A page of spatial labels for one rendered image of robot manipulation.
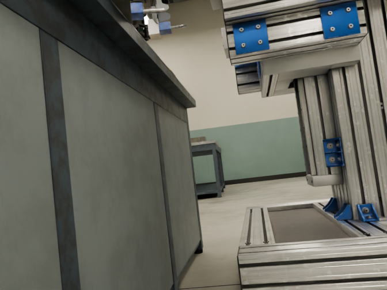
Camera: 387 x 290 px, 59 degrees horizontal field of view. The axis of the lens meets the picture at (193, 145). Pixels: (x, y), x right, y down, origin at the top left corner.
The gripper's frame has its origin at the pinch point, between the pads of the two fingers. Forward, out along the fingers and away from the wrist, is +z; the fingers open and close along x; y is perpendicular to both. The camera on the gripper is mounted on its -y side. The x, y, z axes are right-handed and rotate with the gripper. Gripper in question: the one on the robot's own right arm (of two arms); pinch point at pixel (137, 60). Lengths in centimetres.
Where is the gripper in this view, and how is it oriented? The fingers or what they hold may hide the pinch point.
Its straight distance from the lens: 161.1
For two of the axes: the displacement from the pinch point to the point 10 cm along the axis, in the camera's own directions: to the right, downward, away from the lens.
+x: 6.7, -0.3, 7.4
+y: 7.3, -1.4, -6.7
